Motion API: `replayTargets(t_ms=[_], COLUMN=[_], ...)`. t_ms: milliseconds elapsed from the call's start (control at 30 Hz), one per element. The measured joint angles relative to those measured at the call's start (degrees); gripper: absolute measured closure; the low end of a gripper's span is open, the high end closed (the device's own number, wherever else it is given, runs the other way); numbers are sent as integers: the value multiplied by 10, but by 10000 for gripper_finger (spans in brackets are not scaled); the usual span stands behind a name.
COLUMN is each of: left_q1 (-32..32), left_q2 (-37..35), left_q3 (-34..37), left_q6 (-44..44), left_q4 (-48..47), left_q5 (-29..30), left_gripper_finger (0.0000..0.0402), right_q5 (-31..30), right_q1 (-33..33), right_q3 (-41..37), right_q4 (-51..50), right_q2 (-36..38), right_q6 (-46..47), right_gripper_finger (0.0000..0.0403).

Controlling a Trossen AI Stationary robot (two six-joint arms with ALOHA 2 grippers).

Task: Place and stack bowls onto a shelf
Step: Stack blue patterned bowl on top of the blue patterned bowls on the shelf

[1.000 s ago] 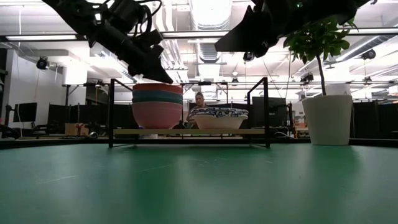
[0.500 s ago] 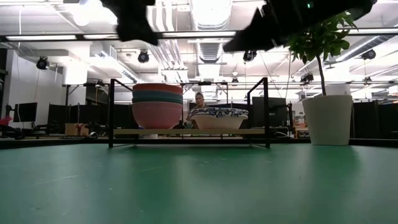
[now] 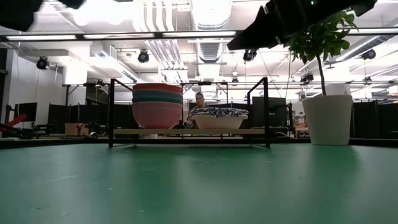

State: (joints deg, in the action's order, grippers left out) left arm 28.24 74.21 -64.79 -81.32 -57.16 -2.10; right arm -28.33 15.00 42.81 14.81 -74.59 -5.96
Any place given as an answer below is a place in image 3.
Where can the black-framed wooden shelf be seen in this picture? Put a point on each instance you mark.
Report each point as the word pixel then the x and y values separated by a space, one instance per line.
pixel 186 131

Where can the teal bowl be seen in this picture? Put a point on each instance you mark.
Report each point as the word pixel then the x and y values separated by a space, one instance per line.
pixel 157 100

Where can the black overhead frame beam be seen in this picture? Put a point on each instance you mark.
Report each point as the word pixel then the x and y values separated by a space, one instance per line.
pixel 158 35

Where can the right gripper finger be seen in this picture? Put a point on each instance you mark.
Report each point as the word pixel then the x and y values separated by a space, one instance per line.
pixel 255 35

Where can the pink bowl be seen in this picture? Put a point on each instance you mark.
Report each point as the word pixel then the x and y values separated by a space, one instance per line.
pixel 157 115

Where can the black table frame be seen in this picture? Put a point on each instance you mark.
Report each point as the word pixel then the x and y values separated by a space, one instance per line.
pixel 46 142

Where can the black ceiling spotlight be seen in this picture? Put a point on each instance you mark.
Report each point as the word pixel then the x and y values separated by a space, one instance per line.
pixel 249 55
pixel 307 77
pixel 368 54
pixel 143 56
pixel 42 63

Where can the person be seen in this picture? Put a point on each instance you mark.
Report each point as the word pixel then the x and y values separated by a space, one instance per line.
pixel 199 99

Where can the large dark background screen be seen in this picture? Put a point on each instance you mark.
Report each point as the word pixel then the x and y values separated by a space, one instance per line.
pixel 275 112

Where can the black background monitor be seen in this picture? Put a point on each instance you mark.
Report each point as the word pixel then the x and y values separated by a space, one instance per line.
pixel 26 111

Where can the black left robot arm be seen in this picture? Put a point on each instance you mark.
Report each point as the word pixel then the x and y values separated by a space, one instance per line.
pixel 15 12

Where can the green leafy potted tree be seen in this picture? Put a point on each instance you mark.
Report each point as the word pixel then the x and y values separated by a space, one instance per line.
pixel 323 34

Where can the blue ceramic bowl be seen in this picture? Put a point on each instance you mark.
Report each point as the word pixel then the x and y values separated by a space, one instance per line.
pixel 157 94

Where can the red padded bar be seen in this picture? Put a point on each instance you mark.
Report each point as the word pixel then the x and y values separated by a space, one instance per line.
pixel 14 121

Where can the brown cardboard box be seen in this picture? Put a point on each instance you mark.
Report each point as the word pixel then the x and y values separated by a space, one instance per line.
pixel 76 129

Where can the red-orange bowl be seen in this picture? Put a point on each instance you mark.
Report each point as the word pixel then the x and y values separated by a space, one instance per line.
pixel 157 87

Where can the green table mat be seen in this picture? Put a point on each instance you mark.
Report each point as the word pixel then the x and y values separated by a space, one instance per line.
pixel 186 186

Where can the white overhead light strip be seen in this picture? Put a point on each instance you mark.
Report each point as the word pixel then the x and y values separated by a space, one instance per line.
pixel 118 35
pixel 199 33
pixel 40 37
pixel 376 30

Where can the white plant pot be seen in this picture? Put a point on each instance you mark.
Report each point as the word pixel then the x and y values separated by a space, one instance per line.
pixel 328 121

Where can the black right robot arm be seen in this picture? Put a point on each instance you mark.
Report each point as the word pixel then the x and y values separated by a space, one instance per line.
pixel 342 6

